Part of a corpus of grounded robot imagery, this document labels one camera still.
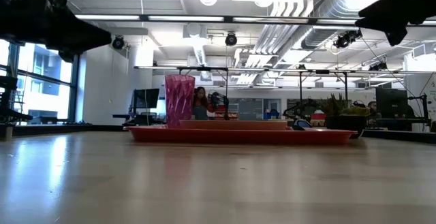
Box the beige plastic plate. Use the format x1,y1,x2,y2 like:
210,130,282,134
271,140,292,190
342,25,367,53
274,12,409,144
178,119,289,131

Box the black ceiling camera cluster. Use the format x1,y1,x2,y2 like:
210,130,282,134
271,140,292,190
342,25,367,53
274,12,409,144
333,28,363,50

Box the blue round object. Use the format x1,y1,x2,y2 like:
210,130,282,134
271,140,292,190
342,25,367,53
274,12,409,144
293,118,311,131

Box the red plastic tray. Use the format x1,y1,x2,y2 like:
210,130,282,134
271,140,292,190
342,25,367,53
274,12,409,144
123,124,358,146

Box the black plant pot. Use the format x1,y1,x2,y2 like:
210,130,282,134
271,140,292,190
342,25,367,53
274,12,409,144
325,114,368,139

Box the person standing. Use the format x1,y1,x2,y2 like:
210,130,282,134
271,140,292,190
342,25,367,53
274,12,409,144
192,86,215,121

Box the green potted plant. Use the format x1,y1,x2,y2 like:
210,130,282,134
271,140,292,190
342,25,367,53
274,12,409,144
322,93,371,118

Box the large black computer monitor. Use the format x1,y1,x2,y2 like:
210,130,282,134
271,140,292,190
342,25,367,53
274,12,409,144
375,86,409,117

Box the large window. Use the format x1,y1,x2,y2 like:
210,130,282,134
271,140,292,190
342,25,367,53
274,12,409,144
0,38,81,123

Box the pink faceted plastic cup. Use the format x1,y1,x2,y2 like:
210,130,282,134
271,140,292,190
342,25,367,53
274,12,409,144
164,74,196,129

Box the black stand beside window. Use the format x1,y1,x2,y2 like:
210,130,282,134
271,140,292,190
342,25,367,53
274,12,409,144
0,76,33,123

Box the silver ventilation duct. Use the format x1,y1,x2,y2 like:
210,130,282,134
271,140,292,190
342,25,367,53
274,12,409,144
301,0,396,50

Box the overhead light bar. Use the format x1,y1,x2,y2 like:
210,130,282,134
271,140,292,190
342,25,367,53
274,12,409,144
74,12,436,27

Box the black metal frame stand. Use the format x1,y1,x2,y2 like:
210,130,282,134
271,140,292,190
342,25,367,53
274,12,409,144
176,66,350,120

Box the person seated at desk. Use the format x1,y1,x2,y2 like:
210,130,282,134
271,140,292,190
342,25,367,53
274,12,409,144
366,100,382,127

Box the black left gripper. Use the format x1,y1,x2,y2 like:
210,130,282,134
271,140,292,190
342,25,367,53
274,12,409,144
0,0,113,64

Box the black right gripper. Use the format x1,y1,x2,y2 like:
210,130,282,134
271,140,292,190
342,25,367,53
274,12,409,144
354,0,436,47

